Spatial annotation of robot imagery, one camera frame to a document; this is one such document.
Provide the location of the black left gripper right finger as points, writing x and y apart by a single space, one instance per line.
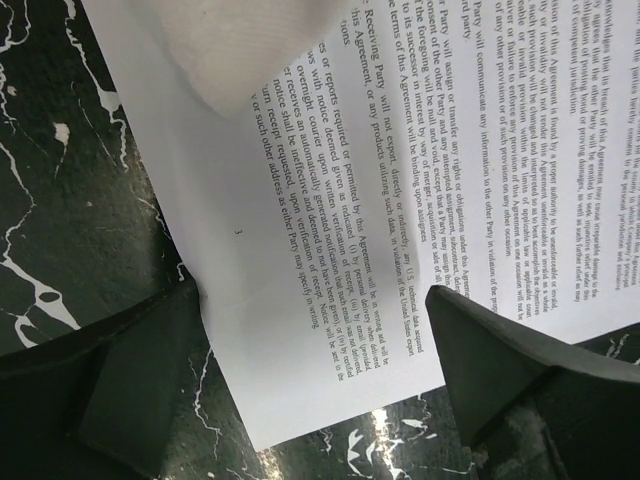
529 406

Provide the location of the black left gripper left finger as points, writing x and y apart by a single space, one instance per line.
98 403

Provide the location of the white printed text sheet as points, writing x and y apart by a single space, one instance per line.
488 146

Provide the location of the white hanging towel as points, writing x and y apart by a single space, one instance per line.
227 50

